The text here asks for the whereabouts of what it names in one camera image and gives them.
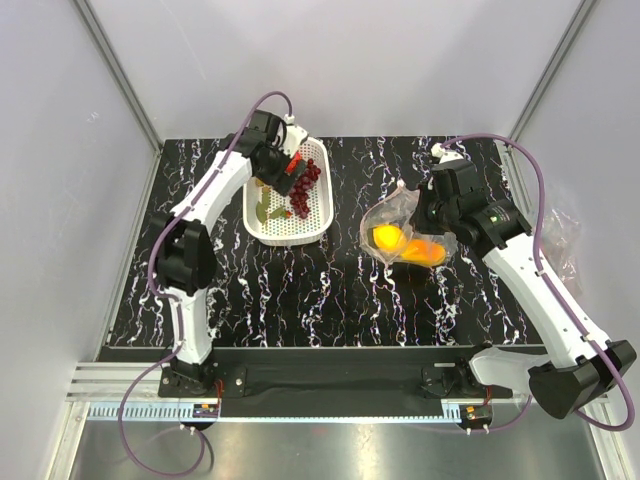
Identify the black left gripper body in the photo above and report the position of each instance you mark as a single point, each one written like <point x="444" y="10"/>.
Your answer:
<point x="274" y="171"/>

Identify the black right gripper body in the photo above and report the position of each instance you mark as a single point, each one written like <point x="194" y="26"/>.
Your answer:
<point x="431" y="215"/>

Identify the dark red grape bunch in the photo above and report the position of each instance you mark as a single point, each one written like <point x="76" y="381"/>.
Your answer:
<point x="300" y="194"/>

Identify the orange mango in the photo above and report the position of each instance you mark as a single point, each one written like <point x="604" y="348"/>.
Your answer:
<point x="424" y="253"/>

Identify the clear pink-dotted zip bag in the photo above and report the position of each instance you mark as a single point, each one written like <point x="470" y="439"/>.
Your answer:
<point x="396" y="209"/>

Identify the yellow lemon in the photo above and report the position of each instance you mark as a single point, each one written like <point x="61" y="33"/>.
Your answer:
<point x="389" y="238"/>

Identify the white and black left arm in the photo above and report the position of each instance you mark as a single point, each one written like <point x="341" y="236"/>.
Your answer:
<point x="182" y="263"/>

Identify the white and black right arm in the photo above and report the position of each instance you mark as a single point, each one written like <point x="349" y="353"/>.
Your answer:
<point x="581" y="362"/>

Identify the green leaf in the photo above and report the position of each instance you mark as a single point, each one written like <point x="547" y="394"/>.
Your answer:
<point x="263" y="209"/>

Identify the white perforated plastic basket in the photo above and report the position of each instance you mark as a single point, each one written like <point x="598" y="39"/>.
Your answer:
<point x="294" y="231"/>

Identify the pile of spare plastic bags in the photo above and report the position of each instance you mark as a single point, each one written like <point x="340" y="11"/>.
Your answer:
<point x="560" y="234"/>

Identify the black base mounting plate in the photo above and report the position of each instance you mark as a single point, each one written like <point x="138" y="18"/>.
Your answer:
<point x="328" y="383"/>

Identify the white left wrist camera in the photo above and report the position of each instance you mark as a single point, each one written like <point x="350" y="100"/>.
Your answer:
<point x="293" y="136"/>

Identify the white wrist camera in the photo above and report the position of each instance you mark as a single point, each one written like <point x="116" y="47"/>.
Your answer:
<point x="441" y="155"/>
<point x="293" y="136"/>

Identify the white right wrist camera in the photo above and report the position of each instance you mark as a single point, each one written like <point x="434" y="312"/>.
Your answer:
<point x="441" y="155"/>

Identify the aluminium frame rail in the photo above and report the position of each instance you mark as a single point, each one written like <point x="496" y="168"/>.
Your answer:
<point x="108" y="381"/>

